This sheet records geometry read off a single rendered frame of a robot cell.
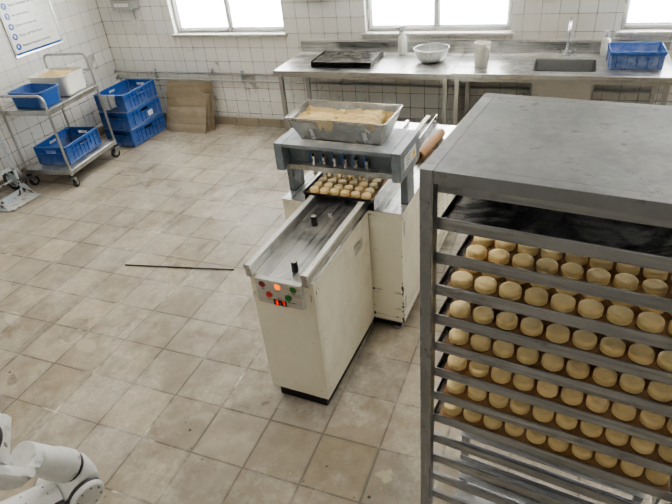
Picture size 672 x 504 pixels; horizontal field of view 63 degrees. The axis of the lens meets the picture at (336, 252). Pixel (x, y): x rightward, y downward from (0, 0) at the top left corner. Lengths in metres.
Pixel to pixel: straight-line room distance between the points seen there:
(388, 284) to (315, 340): 0.72
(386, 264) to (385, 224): 0.26
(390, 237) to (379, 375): 0.78
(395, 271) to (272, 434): 1.10
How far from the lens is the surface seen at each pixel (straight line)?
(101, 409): 3.45
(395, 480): 2.77
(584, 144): 1.26
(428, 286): 1.28
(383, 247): 3.08
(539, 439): 1.61
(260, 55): 6.51
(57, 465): 1.36
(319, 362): 2.79
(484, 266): 1.23
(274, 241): 2.71
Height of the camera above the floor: 2.31
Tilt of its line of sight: 33 degrees down
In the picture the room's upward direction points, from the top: 6 degrees counter-clockwise
